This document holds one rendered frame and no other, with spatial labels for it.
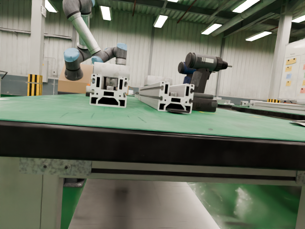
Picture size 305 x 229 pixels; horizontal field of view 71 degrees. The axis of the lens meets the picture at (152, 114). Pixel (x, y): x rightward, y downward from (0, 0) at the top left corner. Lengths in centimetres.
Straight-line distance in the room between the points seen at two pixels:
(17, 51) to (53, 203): 1331
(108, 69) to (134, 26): 1222
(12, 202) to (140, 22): 1271
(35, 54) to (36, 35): 59
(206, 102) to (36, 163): 63
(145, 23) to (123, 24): 121
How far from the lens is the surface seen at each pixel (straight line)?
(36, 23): 792
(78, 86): 191
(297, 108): 231
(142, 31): 1286
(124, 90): 60
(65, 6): 164
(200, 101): 83
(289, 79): 441
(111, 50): 166
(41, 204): 42
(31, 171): 40
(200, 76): 86
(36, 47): 778
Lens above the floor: 82
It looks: 5 degrees down
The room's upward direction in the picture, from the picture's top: 6 degrees clockwise
